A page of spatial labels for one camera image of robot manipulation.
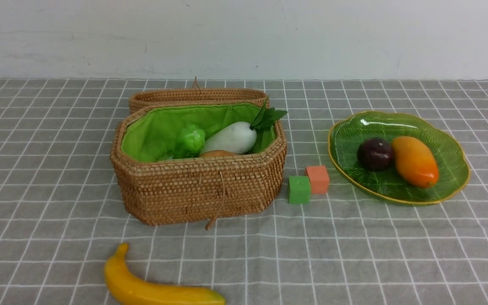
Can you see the dark purple passion fruit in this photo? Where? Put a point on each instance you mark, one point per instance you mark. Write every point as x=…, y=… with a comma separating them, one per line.
x=375, y=154

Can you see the orange brown potato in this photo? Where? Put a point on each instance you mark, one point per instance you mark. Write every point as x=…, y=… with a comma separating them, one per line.
x=216, y=153

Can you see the yellow banana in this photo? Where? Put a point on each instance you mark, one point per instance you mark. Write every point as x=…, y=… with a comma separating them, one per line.
x=129, y=289

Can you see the green foam cube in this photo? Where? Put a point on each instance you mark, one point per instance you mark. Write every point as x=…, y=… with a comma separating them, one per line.
x=299, y=190

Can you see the woven wicker basket green lining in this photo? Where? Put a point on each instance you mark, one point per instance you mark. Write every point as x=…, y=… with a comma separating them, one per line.
x=160, y=190

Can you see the green cucumber vegetable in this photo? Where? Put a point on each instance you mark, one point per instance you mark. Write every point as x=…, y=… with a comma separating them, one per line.
x=189, y=142

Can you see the orange foam cube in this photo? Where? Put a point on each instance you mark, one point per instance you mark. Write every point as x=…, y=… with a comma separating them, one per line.
x=319, y=179

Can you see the white radish with leaves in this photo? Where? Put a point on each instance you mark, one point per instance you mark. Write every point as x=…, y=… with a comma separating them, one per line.
x=239, y=138

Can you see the grey checked tablecloth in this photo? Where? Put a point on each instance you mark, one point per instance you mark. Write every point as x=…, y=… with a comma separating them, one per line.
x=61, y=214

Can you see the green glass leaf plate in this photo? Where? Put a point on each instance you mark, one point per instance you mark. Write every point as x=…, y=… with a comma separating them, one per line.
x=347, y=135

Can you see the orange yellow mango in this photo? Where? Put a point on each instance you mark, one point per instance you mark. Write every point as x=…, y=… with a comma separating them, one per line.
x=415, y=162

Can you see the woven wicker basket lid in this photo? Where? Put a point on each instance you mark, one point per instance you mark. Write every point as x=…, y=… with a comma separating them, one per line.
x=195, y=95

